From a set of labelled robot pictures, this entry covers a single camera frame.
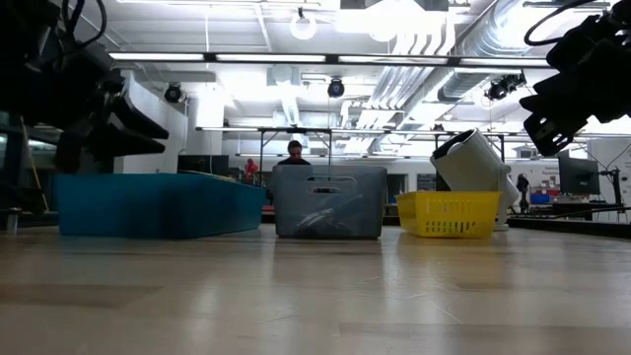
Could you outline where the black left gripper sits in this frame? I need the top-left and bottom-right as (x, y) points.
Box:
(54, 77), (171, 173)

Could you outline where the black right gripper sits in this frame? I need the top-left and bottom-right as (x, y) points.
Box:
(519, 12), (631, 158)

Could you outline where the black ceiling spotlight cluster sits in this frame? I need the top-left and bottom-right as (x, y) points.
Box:
(484, 72), (527, 103)

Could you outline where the black computer monitor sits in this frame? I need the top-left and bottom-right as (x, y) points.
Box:
(558, 156), (601, 196)

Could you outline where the black background screen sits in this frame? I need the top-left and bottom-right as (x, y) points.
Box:
(176, 154), (231, 177)

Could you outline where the teal plastic bin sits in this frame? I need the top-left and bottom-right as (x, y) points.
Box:
(53, 172), (267, 241)

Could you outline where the long ceiling light bar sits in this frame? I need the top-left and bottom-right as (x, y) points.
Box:
(107, 51), (553, 69)

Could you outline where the white cylindrical projector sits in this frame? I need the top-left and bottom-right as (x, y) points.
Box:
(429, 127), (521, 233)

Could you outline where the yellow plastic basket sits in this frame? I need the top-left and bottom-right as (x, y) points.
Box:
(395, 190), (502, 239)

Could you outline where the person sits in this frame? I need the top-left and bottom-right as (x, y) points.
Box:
(275, 140), (313, 167)

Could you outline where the grey translucent plastic bin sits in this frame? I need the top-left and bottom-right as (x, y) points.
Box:
(269, 165), (389, 241)

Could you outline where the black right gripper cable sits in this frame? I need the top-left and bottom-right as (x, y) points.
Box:
(523, 0), (600, 46)

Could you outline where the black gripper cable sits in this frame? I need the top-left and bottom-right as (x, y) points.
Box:
(61, 0), (109, 50)
(523, 0), (600, 46)

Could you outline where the yellow hanging cable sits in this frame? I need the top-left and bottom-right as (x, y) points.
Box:
(21, 116), (51, 214)

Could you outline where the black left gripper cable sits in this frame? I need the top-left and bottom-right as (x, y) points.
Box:
(61, 0), (109, 50)

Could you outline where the white ring light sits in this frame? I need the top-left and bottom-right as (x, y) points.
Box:
(289, 6), (318, 41)

